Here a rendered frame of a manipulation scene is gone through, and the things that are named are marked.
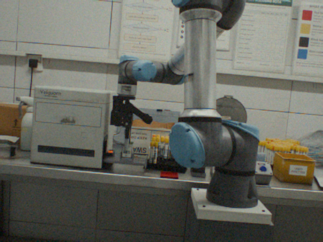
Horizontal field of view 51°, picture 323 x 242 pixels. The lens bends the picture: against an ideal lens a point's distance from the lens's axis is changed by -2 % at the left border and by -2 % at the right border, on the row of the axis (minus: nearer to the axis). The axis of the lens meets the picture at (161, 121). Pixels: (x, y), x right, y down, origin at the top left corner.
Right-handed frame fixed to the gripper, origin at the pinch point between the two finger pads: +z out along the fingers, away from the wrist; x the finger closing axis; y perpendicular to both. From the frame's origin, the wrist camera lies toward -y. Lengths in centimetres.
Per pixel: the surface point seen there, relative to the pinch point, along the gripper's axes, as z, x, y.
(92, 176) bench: 10.4, 8.5, 11.5
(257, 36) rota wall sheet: -57, -58, -61
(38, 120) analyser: -8.1, 4.4, 34.3
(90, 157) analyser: 4.4, 4.5, 13.4
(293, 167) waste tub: 2, -1, -66
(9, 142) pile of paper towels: 6, -16, 54
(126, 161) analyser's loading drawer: 5.0, 3.1, -0.2
